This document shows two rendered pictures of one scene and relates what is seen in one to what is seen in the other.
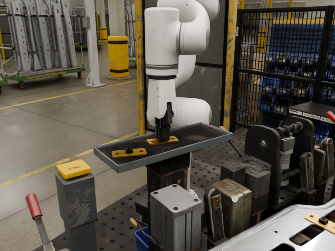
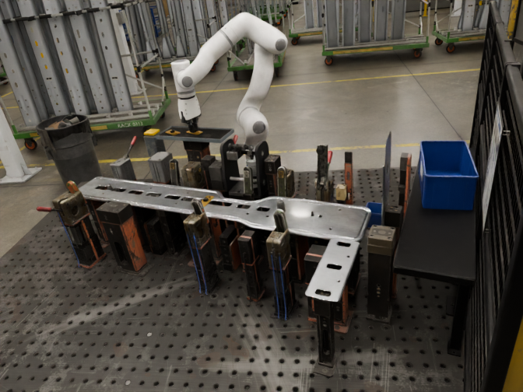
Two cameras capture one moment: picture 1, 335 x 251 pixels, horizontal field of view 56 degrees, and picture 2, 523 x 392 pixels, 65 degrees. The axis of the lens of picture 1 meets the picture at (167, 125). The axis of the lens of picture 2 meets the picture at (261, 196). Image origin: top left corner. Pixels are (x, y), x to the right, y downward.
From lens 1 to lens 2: 188 cm
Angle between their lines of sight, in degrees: 58
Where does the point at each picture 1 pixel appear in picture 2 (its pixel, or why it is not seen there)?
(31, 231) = not seen: hidden behind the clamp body
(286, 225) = (195, 194)
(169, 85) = (180, 103)
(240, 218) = (186, 181)
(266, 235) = (183, 191)
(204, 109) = (249, 120)
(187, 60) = (254, 83)
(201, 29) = (180, 76)
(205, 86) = not seen: outside the picture
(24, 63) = (466, 19)
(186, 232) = (155, 171)
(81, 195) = (150, 144)
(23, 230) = not seen: hidden behind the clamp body
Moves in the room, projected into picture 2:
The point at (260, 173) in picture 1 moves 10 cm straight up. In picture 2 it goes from (214, 166) to (210, 145)
